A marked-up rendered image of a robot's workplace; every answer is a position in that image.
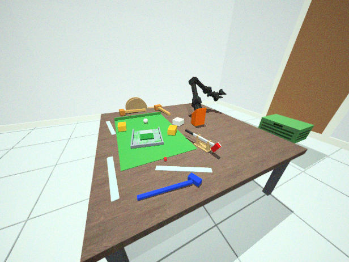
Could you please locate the blue golf putter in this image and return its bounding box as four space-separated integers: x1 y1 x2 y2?
137 173 202 200

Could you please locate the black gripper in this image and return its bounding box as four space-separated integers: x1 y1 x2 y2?
212 89 226 99

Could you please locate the green rectangular mat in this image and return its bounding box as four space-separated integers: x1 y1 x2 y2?
115 114 197 171

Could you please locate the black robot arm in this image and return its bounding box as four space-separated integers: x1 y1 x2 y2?
189 77 219 110

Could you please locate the pale white flat bar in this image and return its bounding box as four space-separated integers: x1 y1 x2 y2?
156 166 212 172
106 121 116 135
107 157 120 202

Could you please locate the yellow rectangular block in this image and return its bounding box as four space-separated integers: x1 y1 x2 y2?
167 125 177 136
118 122 126 132

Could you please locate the white cube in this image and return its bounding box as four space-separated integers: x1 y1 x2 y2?
172 117 184 126

